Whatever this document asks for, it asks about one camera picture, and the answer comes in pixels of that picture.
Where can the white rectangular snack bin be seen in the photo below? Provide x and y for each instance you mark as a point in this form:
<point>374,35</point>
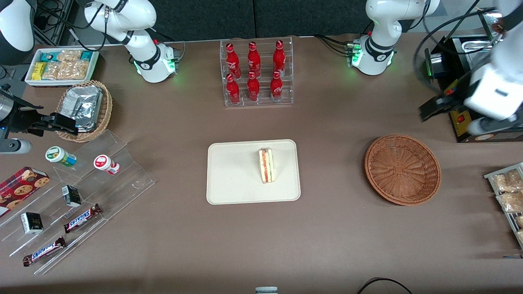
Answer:
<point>29,79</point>

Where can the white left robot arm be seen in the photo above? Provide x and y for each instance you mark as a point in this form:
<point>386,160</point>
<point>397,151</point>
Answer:
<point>374,53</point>

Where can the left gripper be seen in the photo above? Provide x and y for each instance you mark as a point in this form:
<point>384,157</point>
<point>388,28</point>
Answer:
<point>448,101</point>

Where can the teal snack pack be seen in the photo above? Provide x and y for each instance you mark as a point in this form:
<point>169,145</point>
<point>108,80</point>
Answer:
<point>48,57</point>
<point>86,55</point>

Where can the oval light wicker basket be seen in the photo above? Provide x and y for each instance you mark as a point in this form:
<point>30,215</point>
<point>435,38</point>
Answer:
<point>105,110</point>

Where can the Snickers chocolate bar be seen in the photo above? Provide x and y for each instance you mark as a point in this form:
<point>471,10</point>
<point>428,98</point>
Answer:
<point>81,218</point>
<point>44,251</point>

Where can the small black carton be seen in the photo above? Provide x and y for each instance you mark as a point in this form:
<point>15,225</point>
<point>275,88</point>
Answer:
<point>32,223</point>
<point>72,196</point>

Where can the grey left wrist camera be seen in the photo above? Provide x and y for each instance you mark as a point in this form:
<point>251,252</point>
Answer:
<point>486,127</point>

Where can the clear acrylic bottle rack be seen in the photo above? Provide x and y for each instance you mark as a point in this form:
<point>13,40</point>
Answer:
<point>263,100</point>

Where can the small blue object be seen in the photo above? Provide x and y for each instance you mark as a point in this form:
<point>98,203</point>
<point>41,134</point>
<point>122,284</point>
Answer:
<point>512,257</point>

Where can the silver foil pack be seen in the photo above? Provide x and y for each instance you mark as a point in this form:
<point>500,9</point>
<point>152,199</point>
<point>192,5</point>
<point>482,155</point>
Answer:
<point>83,106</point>

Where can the red lid yogurt cup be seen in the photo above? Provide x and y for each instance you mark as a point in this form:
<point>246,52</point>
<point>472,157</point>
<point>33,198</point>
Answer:
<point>104,163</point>

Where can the red cola bottle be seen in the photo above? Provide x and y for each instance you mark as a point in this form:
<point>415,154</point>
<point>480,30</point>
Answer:
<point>232,61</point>
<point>276,87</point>
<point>253,90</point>
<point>253,61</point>
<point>279,59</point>
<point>233,92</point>

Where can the round brown wicker basket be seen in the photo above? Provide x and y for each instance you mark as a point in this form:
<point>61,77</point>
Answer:
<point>402,169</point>

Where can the clear acrylic stepped display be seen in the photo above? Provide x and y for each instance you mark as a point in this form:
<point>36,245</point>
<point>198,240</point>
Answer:
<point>122,179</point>

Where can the small grey device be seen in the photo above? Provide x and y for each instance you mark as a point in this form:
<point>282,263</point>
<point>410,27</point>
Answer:
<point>266,290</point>

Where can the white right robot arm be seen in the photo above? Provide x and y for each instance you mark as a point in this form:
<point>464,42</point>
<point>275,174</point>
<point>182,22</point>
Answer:
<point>143,61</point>

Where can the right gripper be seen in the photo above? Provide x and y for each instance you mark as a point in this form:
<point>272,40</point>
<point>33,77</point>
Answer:
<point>19,119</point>

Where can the clear bag of crackers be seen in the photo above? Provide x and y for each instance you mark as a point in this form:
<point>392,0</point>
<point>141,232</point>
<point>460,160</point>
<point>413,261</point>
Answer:
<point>73,70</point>
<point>69,56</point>
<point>51,70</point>

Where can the yellow snack pack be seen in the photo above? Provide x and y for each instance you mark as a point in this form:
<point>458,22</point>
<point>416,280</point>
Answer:
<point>39,70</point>

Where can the red tartan cookie box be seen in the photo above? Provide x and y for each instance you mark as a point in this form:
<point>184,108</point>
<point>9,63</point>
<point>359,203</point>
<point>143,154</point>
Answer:
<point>18,190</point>

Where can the green lid yogurt cup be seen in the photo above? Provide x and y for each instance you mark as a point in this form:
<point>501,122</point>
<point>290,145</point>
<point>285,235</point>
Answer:
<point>59,156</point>

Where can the clear bag of nuts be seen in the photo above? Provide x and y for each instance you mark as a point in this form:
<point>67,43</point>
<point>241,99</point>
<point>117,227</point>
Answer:
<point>506,181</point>
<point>519,221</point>
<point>520,236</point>
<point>510,202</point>

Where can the triangular sandwich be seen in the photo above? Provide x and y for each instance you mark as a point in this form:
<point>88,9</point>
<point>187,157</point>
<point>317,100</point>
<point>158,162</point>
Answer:
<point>267,167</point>

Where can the cream plastic tray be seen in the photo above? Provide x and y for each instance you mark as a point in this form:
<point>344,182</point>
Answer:
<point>233,171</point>

